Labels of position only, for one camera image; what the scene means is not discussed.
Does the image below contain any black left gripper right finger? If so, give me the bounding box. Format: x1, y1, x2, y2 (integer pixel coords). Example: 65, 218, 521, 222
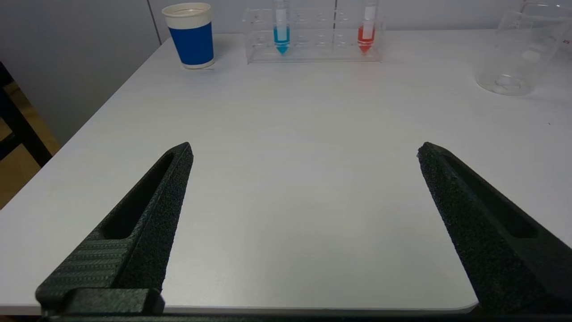
417, 142, 572, 316

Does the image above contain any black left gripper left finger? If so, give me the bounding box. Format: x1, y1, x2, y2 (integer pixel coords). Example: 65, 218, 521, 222
36, 142, 194, 316

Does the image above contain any clear glass beaker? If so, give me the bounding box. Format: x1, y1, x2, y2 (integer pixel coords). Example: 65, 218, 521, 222
476, 2, 572, 97

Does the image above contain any test tube with red pigment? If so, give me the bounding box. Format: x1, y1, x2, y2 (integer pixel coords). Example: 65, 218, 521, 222
357, 0, 379, 54

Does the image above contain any test tube with blue pigment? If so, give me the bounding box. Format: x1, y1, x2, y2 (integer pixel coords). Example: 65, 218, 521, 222
273, 0, 292, 55

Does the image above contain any clear acrylic test tube rack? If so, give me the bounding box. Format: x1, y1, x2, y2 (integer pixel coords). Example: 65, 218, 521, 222
243, 5, 384, 64

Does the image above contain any black framed wooden table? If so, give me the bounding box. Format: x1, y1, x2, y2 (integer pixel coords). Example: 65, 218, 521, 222
0, 60, 54, 168

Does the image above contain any blue white paper cup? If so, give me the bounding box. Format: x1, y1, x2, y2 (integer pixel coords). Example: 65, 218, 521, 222
162, 2, 215, 70

